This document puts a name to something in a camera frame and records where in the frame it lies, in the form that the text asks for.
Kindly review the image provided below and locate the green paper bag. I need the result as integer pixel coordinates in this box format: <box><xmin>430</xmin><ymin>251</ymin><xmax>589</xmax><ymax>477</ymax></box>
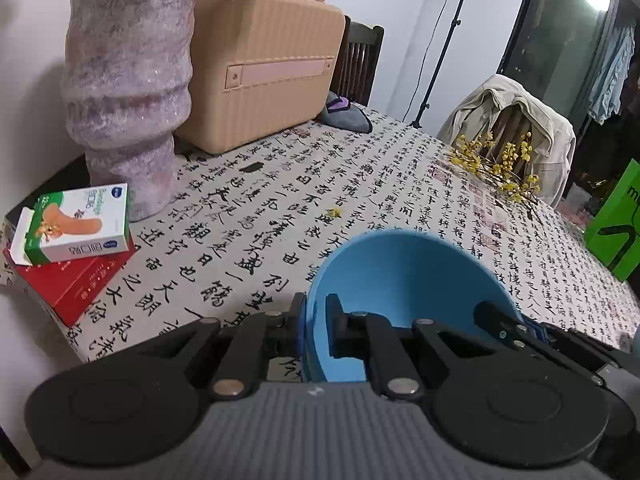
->
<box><xmin>585</xmin><ymin>158</ymin><xmax>640</xmax><ymax>282</ymax></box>

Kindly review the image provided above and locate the red box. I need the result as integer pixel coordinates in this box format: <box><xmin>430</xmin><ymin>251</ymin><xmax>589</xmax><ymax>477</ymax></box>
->
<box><xmin>2</xmin><ymin>237</ymin><xmax>137</xmax><ymax>327</ymax></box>

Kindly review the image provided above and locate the beige jacket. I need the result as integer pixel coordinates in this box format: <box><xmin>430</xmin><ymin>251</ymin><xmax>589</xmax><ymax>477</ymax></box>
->
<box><xmin>437</xmin><ymin>74</ymin><xmax>576</xmax><ymax>206</ymax></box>

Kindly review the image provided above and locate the studio floor lamp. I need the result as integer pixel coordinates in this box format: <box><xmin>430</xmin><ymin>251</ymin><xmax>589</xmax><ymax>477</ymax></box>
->
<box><xmin>407</xmin><ymin>0</ymin><xmax>493</xmax><ymax>128</ymax></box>

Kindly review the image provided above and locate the dark wooden chair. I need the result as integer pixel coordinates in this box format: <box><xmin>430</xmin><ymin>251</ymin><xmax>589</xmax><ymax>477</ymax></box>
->
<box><xmin>331</xmin><ymin>16</ymin><xmax>385</xmax><ymax>107</ymax></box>
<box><xmin>480</xmin><ymin>105</ymin><xmax>531</xmax><ymax>161</ymax></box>

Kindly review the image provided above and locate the dark sliding glass door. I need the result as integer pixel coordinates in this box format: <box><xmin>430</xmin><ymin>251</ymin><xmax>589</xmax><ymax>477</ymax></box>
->
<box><xmin>497</xmin><ymin>0</ymin><xmax>640</xmax><ymax>196</ymax></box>

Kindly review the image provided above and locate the blue bowl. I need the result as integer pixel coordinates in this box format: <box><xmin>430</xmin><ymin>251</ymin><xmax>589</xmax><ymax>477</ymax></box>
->
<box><xmin>304</xmin><ymin>229</ymin><xmax>526</xmax><ymax>383</ymax></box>

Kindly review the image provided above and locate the hanging blue shirt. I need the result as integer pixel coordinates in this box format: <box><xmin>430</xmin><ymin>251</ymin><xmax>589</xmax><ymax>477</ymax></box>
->
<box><xmin>587</xmin><ymin>22</ymin><xmax>636</xmax><ymax>123</ymax></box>

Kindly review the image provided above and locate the grey purple cloth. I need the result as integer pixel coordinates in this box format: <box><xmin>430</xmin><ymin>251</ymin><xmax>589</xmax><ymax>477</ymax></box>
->
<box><xmin>315</xmin><ymin>91</ymin><xmax>373</xmax><ymax>134</ymax></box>

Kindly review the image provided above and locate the pink suitcase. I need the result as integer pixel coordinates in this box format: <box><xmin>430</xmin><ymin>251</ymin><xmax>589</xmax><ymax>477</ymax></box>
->
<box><xmin>174</xmin><ymin>0</ymin><xmax>347</xmax><ymax>155</ymax></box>

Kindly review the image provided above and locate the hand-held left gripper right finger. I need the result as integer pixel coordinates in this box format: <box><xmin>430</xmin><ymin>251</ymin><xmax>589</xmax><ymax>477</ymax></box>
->
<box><xmin>326</xmin><ymin>294</ymin><xmax>493</xmax><ymax>401</ymax></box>

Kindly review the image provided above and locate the pink textured vase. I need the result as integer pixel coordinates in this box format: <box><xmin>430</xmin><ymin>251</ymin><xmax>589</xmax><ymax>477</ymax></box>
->
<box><xmin>61</xmin><ymin>0</ymin><xmax>203</xmax><ymax>222</ymax></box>

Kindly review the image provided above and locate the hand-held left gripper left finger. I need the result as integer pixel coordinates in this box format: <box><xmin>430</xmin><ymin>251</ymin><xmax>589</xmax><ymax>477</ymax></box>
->
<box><xmin>137</xmin><ymin>292</ymin><xmax>307</xmax><ymax>401</ymax></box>

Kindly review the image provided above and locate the calligraphy printed tablecloth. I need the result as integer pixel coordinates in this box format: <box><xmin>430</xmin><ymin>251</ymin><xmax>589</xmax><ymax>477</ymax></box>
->
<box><xmin>0</xmin><ymin>105</ymin><xmax>640</xmax><ymax>366</ymax></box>

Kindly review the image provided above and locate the yellow flower branch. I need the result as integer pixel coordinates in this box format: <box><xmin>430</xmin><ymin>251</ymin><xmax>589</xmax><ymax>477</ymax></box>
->
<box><xmin>447</xmin><ymin>132</ymin><xmax>551</xmax><ymax>211</ymax></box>

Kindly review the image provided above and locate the green white box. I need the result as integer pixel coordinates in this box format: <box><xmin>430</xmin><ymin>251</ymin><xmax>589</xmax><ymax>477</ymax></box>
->
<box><xmin>11</xmin><ymin>182</ymin><xmax>130</xmax><ymax>266</ymax></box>

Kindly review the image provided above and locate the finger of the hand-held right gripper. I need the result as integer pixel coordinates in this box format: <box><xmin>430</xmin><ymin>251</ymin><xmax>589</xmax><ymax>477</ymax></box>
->
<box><xmin>522</xmin><ymin>316</ymin><xmax>551</xmax><ymax>343</ymax></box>
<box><xmin>474</xmin><ymin>301</ymin><xmax>608</xmax><ymax>387</ymax></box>

